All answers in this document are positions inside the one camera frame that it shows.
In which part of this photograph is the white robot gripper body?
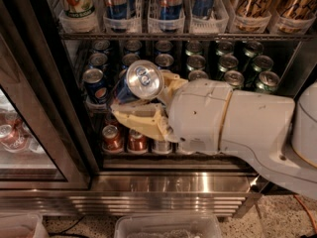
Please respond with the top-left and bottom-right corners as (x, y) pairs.
(168, 79), (233, 155)

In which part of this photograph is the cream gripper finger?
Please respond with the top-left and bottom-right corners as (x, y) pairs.
(158, 70), (188, 105)
(111, 103), (179, 143)

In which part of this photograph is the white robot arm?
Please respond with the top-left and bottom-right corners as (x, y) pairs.
(111, 79), (317, 199)

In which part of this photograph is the front left green can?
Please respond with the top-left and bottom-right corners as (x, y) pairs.
(188, 69), (208, 81)

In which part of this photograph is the front right orange can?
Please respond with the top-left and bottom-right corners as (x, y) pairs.
(127, 129), (148, 153)

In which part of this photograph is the orange can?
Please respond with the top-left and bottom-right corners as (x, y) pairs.
(127, 129), (148, 153)
(102, 125), (124, 153)

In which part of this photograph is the front left orange can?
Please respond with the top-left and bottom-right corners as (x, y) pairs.
(102, 125), (124, 153)

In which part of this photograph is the front middle green can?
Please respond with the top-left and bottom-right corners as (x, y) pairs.
(223, 70), (245, 89)

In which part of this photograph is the front left pepsi can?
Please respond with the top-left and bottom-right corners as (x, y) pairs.
(82, 68), (108, 104)

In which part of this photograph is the front right green can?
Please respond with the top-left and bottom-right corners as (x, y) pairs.
(255, 71), (279, 94)

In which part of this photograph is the steel fridge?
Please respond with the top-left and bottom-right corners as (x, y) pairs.
(0, 0), (317, 217)

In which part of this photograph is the glass fridge door left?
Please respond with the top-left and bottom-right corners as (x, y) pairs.
(0, 1), (89, 190)

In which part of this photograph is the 7up can white green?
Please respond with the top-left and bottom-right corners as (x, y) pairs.
(59, 0), (95, 19)

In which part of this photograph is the gold brown can right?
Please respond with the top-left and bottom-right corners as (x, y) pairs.
(277, 0), (317, 20)

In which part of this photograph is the dark drink bottle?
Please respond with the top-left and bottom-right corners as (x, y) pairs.
(152, 141), (172, 155)

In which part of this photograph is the clear plastic bin centre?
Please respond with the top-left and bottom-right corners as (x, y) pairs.
(114, 212), (222, 238)

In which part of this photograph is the clear plastic bin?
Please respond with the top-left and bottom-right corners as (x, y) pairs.
(0, 213), (50, 238)
(114, 212), (222, 238)

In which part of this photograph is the clear plastic bin left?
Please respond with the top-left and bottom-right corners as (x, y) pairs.
(0, 213), (50, 238)

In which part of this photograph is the top wire shelf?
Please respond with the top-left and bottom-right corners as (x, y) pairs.
(59, 33), (317, 42)

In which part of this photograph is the orange cable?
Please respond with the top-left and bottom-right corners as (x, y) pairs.
(292, 194), (317, 235)

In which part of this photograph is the black cable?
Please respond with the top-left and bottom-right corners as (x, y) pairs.
(48, 214), (90, 238)

